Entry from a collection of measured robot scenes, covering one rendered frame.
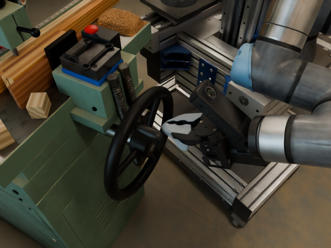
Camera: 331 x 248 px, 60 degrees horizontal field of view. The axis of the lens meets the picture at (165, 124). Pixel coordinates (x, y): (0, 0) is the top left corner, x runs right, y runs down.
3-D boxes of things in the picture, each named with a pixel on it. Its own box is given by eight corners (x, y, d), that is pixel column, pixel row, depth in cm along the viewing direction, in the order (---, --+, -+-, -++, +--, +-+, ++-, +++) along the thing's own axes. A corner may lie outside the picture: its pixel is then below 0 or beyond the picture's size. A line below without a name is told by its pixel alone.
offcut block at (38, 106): (36, 104, 65) (30, 92, 62) (51, 103, 65) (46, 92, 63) (31, 118, 62) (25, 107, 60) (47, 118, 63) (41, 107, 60)
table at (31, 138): (38, 212, 55) (27, 198, 50) (-65, 150, 64) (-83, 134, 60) (179, 46, 90) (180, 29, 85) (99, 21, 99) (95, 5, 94)
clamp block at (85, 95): (106, 121, 66) (99, 92, 59) (60, 102, 70) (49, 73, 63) (140, 82, 74) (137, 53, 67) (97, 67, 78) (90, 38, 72)
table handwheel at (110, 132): (183, 121, 86) (137, 212, 77) (126, 99, 92) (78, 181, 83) (171, 64, 60) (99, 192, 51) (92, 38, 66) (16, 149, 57)
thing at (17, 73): (24, 103, 66) (12, 78, 60) (18, 100, 66) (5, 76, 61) (76, 59, 76) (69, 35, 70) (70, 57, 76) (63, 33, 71)
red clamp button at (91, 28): (92, 36, 62) (92, 32, 62) (82, 32, 63) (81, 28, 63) (101, 29, 64) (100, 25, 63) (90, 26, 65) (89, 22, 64)
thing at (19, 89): (22, 109, 64) (11, 88, 59) (18, 108, 64) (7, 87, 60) (89, 52, 78) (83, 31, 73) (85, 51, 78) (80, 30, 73)
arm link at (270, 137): (280, 137, 40) (295, 102, 45) (248, 135, 43) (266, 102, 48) (290, 174, 44) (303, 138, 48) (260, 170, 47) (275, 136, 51)
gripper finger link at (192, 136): (169, 144, 54) (210, 147, 49) (166, 138, 54) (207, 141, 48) (182, 127, 57) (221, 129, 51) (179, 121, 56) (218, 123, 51)
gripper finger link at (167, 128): (163, 153, 60) (200, 157, 54) (151, 132, 58) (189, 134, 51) (171, 142, 62) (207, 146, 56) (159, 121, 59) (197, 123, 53)
